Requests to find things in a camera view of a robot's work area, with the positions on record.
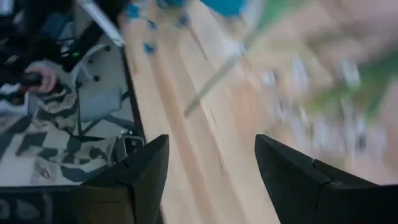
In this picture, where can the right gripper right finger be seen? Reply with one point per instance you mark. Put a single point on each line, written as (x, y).
(311, 193)

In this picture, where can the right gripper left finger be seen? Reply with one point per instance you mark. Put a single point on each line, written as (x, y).
(136, 186)

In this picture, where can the white veined artificial flower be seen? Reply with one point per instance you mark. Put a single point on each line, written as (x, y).
(349, 73)

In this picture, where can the dark red artificial tulip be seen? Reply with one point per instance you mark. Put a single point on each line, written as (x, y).
(217, 74)

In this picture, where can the person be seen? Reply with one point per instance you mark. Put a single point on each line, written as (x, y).
(56, 105)

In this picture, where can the person's hand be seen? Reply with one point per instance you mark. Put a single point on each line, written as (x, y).
(46, 79)

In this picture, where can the blue glass vase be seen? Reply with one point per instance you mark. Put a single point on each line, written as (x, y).
(224, 6)

